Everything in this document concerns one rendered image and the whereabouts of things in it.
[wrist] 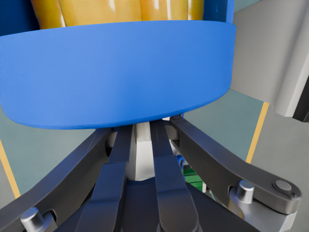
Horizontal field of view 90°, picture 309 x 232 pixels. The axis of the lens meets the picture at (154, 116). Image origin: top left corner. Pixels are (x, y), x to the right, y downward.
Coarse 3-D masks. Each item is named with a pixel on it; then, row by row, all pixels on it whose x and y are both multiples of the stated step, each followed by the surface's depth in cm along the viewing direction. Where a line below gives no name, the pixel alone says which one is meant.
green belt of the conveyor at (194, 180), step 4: (188, 168) 61; (192, 168) 60; (184, 172) 58; (188, 172) 58; (192, 172) 58; (184, 176) 57; (188, 176) 57; (192, 176) 57; (196, 176) 57; (188, 180) 57; (192, 180) 57; (196, 180) 57; (200, 180) 57; (192, 184) 58; (196, 184) 58; (200, 184) 58; (200, 188) 59
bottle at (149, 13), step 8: (144, 0) 16; (152, 0) 15; (160, 0) 15; (168, 0) 15; (176, 0) 16; (184, 0) 16; (144, 8) 16; (152, 8) 16; (160, 8) 16; (168, 8) 16; (176, 8) 16; (184, 8) 17; (144, 16) 16; (152, 16) 16; (160, 16) 16; (168, 16) 16; (176, 16) 16; (184, 16) 17
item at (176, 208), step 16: (160, 128) 12; (160, 144) 10; (160, 160) 8; (176, 160) 8; (160, 176) 7; (176, 176) 7; (160, 192) 6; (176, 192) 6; (160, 208) 5; (176, 208) 5; (192, 208) 5; (160, 224) 5; (176, 224) 5; (192, 224) 4
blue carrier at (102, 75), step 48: (0, 0) 19; (0, 48) 10; (48, 48) 9; (96, 48) 9; (144, 48) 9; (192, 48) 10; (0, 96) 12; (48, 96) 10; (96, 96) 10; (144, 96) 10; (192, 96) 12
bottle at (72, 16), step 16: (64, 0) 12; (80, 0) 11; (96, 0) 11; (112, 0) 12; (128, 0) 12; (64, 16) 13; (80, 16) 12; (96, 16) 12; (112, 16) 12; (128, 16) 13
